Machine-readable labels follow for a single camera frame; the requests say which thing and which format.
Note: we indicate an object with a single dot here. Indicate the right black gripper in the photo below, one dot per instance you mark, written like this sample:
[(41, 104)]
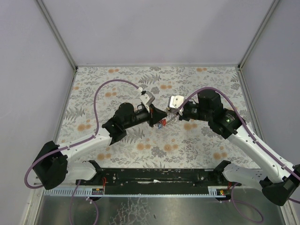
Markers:
[(180, 115)]

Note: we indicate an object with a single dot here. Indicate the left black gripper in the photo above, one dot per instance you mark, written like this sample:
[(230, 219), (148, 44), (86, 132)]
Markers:
[(152, 116)]

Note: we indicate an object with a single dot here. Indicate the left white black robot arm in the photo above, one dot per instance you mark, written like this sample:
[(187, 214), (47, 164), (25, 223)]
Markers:
[(56, 164)]

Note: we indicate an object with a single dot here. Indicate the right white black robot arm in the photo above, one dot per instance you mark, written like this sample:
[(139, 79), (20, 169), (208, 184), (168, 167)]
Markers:
[(276, 178)]

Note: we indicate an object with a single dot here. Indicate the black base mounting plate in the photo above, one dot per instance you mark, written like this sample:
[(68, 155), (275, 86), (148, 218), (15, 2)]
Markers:
[(154, 182)]

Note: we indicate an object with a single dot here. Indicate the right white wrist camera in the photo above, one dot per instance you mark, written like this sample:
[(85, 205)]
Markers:
[(175, 102)]

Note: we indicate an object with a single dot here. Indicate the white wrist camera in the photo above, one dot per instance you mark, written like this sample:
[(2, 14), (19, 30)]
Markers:
[(147, 99), (175, 102)]

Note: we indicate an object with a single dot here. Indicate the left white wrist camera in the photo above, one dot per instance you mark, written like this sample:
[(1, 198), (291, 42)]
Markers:
[(147, 99)]

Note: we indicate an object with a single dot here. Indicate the right aluminium frame post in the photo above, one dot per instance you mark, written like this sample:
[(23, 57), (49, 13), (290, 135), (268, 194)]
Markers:
[(259, 32)]

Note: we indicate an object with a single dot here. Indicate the aluminium frame post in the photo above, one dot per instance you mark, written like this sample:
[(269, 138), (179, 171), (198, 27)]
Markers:
[(259, 32), (54, 30)]

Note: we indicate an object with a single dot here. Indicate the left aluminium frame post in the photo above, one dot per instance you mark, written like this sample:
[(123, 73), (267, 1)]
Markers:
[(54, 30)]

